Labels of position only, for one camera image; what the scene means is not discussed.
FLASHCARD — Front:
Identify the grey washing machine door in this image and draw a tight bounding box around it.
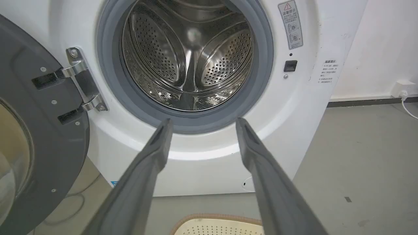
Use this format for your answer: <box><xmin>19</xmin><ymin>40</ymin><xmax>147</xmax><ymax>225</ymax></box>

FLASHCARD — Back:
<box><xmin>0</xmin><ymin>14</ymin><xmax>90</xmax><ymax>235</ymax></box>

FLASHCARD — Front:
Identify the white power cable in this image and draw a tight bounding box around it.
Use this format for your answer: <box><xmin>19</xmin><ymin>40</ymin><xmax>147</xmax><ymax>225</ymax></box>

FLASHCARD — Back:
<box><xmin>401</xmin><ymin>95</ymin><xmax>418</xmax><ymax>120</ymax></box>

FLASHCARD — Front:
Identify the grey warning sticker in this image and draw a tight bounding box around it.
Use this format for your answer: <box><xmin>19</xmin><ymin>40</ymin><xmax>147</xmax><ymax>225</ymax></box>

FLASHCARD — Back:
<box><xmin>278</xmin><ymin>0</ymin><xmax>303</xmax><ymax>50</ymax></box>

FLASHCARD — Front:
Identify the thin grey floor cable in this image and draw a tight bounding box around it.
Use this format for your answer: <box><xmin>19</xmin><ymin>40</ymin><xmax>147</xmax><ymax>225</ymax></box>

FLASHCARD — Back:
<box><xmin>42</xmin><ymin>173</ymin><xmax>102</xmax><ymax>226</ymax></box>

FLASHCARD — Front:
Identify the white front-load washing machine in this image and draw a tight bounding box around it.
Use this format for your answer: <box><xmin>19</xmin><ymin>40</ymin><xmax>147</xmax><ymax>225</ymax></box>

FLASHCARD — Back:
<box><xmin>0</xmin><ymin>0</ymin><xmax>369</xmax><ymax>197</ymax></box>

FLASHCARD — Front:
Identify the cream perforated laundry basket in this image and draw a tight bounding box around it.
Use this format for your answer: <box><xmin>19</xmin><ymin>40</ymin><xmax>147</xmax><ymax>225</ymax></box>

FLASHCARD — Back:
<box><xmin>170</xmin><ymin>214</ymin><xmax>265</xmax><ymax>235</ymax></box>

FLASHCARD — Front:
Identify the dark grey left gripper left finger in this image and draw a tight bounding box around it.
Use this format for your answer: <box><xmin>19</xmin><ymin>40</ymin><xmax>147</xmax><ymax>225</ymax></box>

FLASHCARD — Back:
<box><xmin>81</xmin><ymin>118</ymin><xmax>174</xmax><ymax>235</ymax></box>

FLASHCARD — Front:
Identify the white wall power socket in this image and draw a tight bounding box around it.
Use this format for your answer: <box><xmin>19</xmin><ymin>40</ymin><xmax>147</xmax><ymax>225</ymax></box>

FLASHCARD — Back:
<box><xmin>391</xmin><ymin>80</ymin><xmax>417</xmax><ymax>98</ymax></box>

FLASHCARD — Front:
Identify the silver metal washing machine door hinge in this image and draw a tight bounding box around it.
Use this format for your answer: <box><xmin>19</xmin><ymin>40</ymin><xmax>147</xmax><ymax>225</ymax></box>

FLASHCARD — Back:
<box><xmin>61</xmin><ymin>47</ymin><xmax>108</xmax><ymax>112</ymax></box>

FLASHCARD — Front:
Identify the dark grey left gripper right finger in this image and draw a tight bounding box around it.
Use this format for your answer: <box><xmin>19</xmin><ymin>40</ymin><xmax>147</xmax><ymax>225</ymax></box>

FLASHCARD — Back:
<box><xmin>235</xmin><ymin>117</ymin><xmax>329</xmax><ymax>235</ymax></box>

